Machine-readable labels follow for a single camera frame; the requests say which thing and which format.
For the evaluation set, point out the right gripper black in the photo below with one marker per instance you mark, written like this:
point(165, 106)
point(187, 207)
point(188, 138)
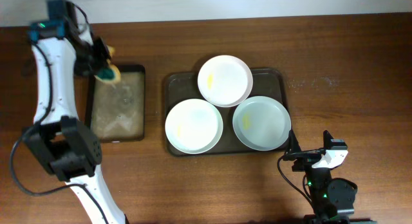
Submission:
point(306, 159)

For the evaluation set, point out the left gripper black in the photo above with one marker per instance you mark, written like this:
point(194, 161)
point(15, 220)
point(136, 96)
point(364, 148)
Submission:
point(101, 46)

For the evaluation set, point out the green yellow sponge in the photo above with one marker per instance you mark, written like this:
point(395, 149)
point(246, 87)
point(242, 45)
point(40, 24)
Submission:
point(103, 69)

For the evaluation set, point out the pinkish white plate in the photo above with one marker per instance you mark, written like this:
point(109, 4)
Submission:
point(225, 81)

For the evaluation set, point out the cream white plate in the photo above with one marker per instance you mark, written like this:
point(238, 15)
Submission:
point(194, 126)

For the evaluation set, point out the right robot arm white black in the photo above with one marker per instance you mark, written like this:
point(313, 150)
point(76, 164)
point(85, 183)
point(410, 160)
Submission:
point(331, 199)

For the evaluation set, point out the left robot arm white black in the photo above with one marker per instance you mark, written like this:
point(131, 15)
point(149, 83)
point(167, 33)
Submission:
point(63, 48)

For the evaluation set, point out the small black water tray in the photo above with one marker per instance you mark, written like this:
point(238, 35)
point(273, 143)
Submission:
point(115, 112)

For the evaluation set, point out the large brown serving tray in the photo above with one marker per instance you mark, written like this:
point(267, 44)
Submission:
point(182, 86)

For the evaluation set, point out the light blue plate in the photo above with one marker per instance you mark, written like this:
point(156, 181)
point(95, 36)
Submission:
point(261, 123)

